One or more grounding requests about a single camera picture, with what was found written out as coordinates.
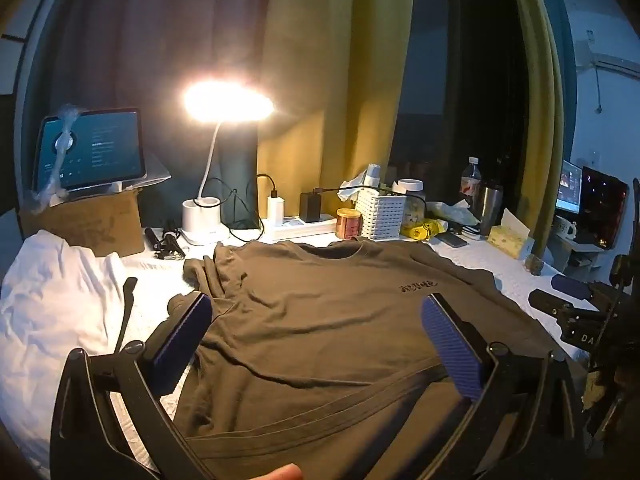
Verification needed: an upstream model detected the black power adapter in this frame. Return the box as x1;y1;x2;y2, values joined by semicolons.
298;191;321;223

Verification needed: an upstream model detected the black smartphone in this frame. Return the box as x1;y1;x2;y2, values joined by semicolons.
437;232;468;248

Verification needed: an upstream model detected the crumpled tissue pack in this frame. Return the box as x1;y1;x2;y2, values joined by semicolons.
426;202;480;226

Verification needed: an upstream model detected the white desk lamp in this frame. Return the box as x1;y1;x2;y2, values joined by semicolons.
181;78;274;246

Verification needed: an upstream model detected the plastic water bottle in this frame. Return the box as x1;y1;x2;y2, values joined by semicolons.
460;156;482;207

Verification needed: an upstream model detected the brown cardboard box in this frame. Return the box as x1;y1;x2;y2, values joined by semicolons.
20;191;145;257

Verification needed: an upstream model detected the white mug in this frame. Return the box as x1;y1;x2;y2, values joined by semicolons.
553;217;577;240

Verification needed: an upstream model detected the white charger plug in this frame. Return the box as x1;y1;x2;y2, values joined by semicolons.
267;196;284;226

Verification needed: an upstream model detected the stainless steel tumbler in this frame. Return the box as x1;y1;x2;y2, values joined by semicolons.
474;184;503;236

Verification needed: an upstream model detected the yellow curtain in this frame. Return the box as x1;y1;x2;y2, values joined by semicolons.
257;0;564;252

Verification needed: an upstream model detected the yellow tissue box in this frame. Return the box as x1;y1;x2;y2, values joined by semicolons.
488;209;534;260

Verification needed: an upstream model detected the black bundled cable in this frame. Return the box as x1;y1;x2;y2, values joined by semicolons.
143;219;188;262

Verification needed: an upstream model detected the white woven plastic basket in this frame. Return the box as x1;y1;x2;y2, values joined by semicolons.
355;188;406;242

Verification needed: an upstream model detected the computer monitor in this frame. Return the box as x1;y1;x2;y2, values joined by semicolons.
555;160;629;250

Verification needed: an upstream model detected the person's hand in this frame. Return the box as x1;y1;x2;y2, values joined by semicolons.
253;464;304;480

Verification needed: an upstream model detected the yellow snack bag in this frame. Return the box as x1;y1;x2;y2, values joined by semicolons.
400;219;448;242

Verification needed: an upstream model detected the white power strip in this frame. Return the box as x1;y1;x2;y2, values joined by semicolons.
262;214;336;240

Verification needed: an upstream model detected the dark teal curtain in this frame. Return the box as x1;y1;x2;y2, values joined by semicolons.
14;0;268;229

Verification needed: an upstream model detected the black charger cable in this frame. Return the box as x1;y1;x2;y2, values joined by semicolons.
192;173;279;244

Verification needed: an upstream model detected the red round tin can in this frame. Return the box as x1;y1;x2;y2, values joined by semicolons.
335;208;362;240

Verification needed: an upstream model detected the white folded cloth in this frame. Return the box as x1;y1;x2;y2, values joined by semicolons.
0;228;196;476

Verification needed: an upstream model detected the clear jar white lid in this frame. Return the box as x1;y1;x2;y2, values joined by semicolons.
393;179;425;230

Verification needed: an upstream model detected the brown t-shirt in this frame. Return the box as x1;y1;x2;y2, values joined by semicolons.
175;240;558;479

